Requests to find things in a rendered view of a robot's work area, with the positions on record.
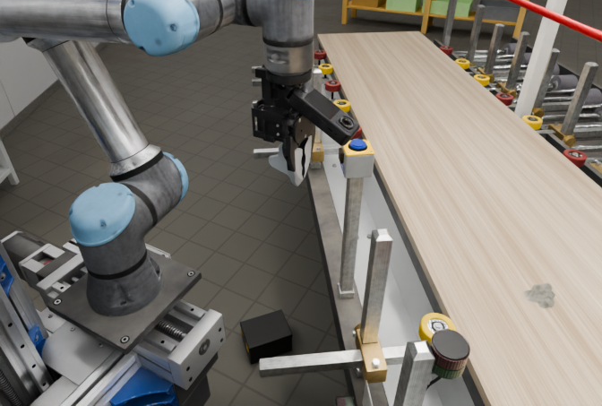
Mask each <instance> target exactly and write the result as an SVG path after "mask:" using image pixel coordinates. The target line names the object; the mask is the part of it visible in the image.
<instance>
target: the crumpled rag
mask: <svg viewBox="0 0 602 406"><path fill-rule="evenodd" d="M532 288H533V289H532V290H525V291H524V292H523V294H524V296H525V298H526V300H528V301H529V302H535V303H536V302H537V303H538V304H539V306H540V307H541V308H544V309H546V308H547V307H553V305H554V304H555V301H554V297H555V294H554V292H553V289H552V286H551V285H550V284H548V283H546V284H543V285H540V284H536V285H533V287H532Z"/></svg>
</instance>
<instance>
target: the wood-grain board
mask: <svg viewBox="0 0 602 406"><path fill-rule="evenodd" d="M317 38H318V40H319V42H320V45H321V47H322V50H324V51H326V58H327V60H328V62H329V65H332V66H333V69H332V71H333V73H334V76H335V78H336V80H337V81H339V82H340V89H341V91H342V93H343V96H344V98H345V100H347V101H349V102H350V111H351V113H352V116H353V117H354V119H355V120H356V121H357V122H358V123H359V125H360V126H361V127H362V137H363V139H364V140H369V142H370V143H371V146H372V148H373V150H374V164H375V166H376V168H377V170H378V172H379V174H380V176H381V179H382V181H383V183H384V185H385V188H386V190H387V192H388V194H389V196H390V198H391V201H392V203H393V205H394V208H395V210H396V212H397V213H398V215H399V218H400V221H401V223H402V225H403V227H404V229H405V231H406V233H407V235H408V239H409V241H410V243H411V245H412V246H413V249H414V251H415V253H416V255H417V259H418V261H419V262H420V264H421V266H422V269H423V271H424V273H425V275H426V277H427V280H428V282H429V284H430V286H431V288H432V291H433V293H434V295H435V297H436V300H437V302H438V304H439V306H440V308H441V310H442V312H443V315H445V316H447V317H448V318H450V319H451V320H452V322H453V323H454V325H455V328H456V332H458V333H460V334H461V335H463V336H464V337H465V338H466V340H467V341H468V342H469V346H470V353H469V358H468V361H467V364H466V365H467V367H468V369H469V372H470V374H471V376H472V378H473V380H474V383H475V385H476V387H477V389H478V392H479V394H480V396H481V398H482V400H483V403H484V404H485V406H602V188H601V187H600V186H599V185H598V184H596V183H595V182H594V181H593V180H592V179H591V178H589V177H588V176H587V175H586V174H585V173H584V172H582V171H581V170H580V169H579V168H578V167H576V166H575V165H574V164H573V163H572V162H571V161H569V160H568V159H567V158H566V157H565V156H563V155H562V153H561V152H559V151H558V150H557V149H556V148H555V147H554V146H553V145H551V144H550V143H549V142H548V141H547V140H545V139H544V138H543V137H542V136H541V135H540V134H538V133H537V132H536V131H535V130H534V129H532V128H531V127H530V126H529V125H528V124H526V123H525V122H524V121H523V120H522V119H521V118H519V117H518V116H517V115H516V114H515V113H513V112H512V111H511V110H510V109H509V108H507V107H506V106H505V105H504V104H503V103H502V102H501V101H500V100H499V99H498V98H497V97H495V96H494V95H493V94H492V93H491V92H490V91H488V90H487V89H486V88H485V87H484V86H482V85H481V84H480V83H479V82H478V81H476V80H475V79H474V78H473V77H472V76H471V75H469V74H468V73H467V72H466V71H465V70H463V69H462V68H461V67H460V66H459V65H457V64H456V63H455V62H454V61H453V60H452V59H450V58H449V57H448V56H447V55H446V54H444V52H443V51H442V50H441V49H440V48H438V47H437V46H436V45H435V44H434V43H432V42H431V41H430V40H429V39H428V38H426V37H425V36H424V35H423V34H422V33H421V32H419V31H400V32H368V33H338V34H317ZM546 283H548V284H550V285H551V286H552V289H553V292H554V294H555V297H554V301H555V304H554V305H553V307H547V308H546V309H544V308H541V307H540V306H539V304H538V303H537V302H536V303H535V302H529V301H528V300H526V298H525V296H524V294H523V292H524V291H525V290H532V289H533V288H532V287H533V285H536V284H540V285H543V284H546Z"/></svg>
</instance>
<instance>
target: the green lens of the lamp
mask: <svg viewBox="0 0 602 406"><path fill-rule="evenodd" d="M465 366H466V365H465ZM465 366H464V367H463V368H461V369H458V370H448V369H445V368H442V367H440V366H438V365H437V364H436V363H434V365H433V369H432V371H433V372H434V373H435V374H436V375H437V376H439V377H441V378H444V379H456V378H458V377H460V376H461V375H462V373H463V371H464V368H465Z"/></svg>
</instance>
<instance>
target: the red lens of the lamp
mask: <svg viewBox="0 0 602 406"><path fill-rule="evenodd" d="M442 330H448V331H449V330H450V329H441V330H438V331H436V332H435V333H434V334H433V336H432V339H431V341H430V347H431V350H432V352H433V354H434V358H435V360H434V362H435V363H436V364H437V365H438V366H440V367H443V368H445V369H449V370H458V369H461V368H463V367H464V366H465V365H466V363H467V361H468V358H469V353H470V346H469V342H468V341H467V340H466V338H465V337H464V336H463V335H461V334H460V333H458V332H456V331H454V332H456V333H458V334H459V335H461V336H462V337H463V338H464V339H465V340H466V341H467V344H468V347H469V352H468V354H467V355H468V356H466V357H465V358H462V359H461V360H450V359H448V358H445V357H443V356H442V355H440V354H439V353H438V352H437V351H436V350H435V349H434V345H433V337H434V335H435V334H436V333H437V332H439V331H442ZM450 331H453V330H450Z"/></svg>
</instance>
